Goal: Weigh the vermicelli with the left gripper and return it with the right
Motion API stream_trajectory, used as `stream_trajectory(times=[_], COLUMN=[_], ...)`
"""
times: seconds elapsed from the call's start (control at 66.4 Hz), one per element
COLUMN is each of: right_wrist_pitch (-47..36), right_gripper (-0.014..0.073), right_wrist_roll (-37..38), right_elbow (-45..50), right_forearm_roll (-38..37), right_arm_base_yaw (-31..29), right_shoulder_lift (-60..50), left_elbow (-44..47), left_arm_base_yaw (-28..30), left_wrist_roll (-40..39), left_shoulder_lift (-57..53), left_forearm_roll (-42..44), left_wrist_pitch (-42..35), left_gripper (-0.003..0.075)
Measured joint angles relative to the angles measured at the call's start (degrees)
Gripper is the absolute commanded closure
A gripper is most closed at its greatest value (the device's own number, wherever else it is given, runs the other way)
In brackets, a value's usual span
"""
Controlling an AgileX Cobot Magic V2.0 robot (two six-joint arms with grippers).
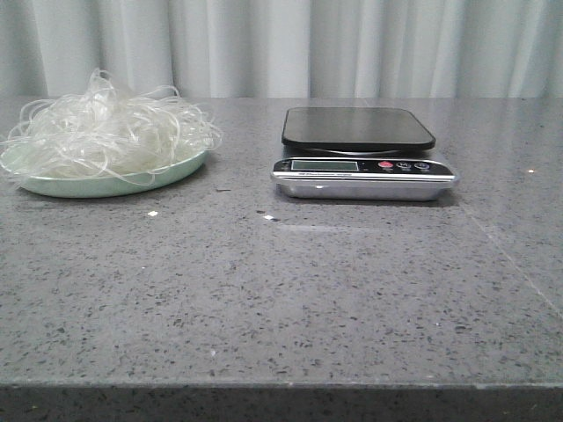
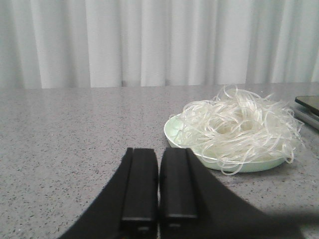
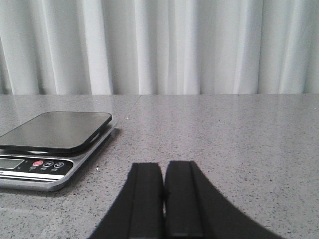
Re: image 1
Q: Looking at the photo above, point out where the white translucent vermicelli bundle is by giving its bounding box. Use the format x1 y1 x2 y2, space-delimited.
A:
1 69 223 185

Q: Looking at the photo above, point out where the black silver kitchen scale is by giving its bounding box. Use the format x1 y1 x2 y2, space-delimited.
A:
271 106 459 201

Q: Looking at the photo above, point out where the pale green round plate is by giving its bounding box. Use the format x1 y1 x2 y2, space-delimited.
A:
20 150 208 199

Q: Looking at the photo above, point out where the white pleated curtain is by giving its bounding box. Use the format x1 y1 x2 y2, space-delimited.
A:
1 1 562 98

